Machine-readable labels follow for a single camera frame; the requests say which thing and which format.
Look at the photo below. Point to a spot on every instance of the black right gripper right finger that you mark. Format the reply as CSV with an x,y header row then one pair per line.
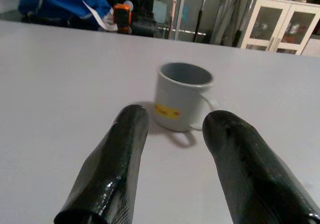
x,y
250,169

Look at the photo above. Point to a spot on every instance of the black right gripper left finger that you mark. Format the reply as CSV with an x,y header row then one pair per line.
x,y
117,164

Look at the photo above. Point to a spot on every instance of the white mug with yellow label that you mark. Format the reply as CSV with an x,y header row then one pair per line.
x,y
175,96

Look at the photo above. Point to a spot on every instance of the orange and black device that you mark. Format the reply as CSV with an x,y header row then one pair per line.
x,y
122,16

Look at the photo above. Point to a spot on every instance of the black machine with red lights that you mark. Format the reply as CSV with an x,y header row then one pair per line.
x,y
147,8

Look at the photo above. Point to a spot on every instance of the black pole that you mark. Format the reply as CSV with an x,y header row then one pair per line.
x,y
201,13

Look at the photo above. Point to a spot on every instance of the white glass-door cabinet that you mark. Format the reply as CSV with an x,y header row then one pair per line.
x,y
285,8

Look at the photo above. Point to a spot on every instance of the grey metal pole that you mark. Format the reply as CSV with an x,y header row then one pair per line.
x,y
180,11

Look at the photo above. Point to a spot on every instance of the blue bag with white trim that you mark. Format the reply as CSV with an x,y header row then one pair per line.
x,y
62,3

